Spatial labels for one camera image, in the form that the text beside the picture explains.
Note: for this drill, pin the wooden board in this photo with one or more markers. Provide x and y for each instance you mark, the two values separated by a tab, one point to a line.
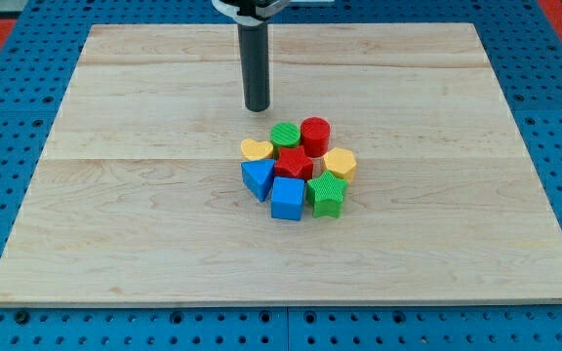
137	199

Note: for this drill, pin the blue cube block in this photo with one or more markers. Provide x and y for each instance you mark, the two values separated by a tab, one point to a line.
287	198

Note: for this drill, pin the yellow heart block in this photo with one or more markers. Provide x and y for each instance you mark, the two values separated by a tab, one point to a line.
253	150

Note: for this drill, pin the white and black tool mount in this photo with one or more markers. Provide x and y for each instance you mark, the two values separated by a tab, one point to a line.
250	12

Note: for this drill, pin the green cylinder block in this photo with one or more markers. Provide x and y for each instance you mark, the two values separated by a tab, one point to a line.
286	135

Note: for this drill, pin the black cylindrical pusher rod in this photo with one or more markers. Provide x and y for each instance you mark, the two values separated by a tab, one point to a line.
253	45

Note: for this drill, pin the green star block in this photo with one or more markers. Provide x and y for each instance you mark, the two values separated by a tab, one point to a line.
326	194

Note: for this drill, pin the yellow hexagon block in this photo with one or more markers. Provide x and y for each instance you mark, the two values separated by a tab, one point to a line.
341	163

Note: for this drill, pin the red cylinder block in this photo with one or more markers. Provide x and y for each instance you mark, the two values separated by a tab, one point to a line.
315	136

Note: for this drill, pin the red star block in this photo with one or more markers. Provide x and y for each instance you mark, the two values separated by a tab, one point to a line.
293	163

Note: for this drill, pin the blue triangle block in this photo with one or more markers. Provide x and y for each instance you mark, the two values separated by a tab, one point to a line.
258	177

